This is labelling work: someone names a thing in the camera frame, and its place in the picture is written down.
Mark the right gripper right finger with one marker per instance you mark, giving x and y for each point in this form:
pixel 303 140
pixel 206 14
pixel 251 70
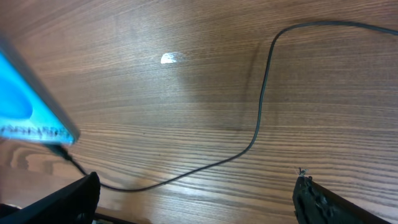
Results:
pixel 315 204

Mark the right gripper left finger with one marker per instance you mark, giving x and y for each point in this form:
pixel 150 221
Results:
pixel 75 203

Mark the Galaxy S25 smartphone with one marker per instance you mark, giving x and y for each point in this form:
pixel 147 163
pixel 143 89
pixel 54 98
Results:
pixel 28 110

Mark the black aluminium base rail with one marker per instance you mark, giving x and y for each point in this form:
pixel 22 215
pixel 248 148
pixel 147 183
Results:
pixel 104 219

